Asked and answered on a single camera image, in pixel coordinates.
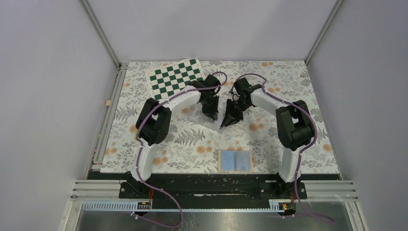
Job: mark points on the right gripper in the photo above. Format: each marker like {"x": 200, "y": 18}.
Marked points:
{"x": 231, "y": 117}

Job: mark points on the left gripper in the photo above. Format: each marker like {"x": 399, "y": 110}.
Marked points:
{"x": 212, "y": 113}

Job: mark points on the clear plastic card box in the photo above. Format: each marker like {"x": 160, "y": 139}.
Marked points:
{"x": 195, "y": 115}

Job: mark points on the beige card holder wallet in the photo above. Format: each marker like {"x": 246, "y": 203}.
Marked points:
{"x": 232, "y": 161}

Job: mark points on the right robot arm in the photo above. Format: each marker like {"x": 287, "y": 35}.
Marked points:
{"x": 295, "y": 127}

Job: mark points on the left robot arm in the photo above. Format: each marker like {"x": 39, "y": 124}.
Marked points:
{"x": 154, "y": 120}

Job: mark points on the green white chessboard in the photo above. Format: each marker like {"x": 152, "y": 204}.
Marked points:
{"x": 169, "y": 79}

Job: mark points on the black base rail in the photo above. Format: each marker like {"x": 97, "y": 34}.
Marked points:
{"x": 209, "y": 189}

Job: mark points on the white slotted cable duct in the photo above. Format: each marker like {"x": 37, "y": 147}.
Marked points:
{"x": 143, "y": 206}

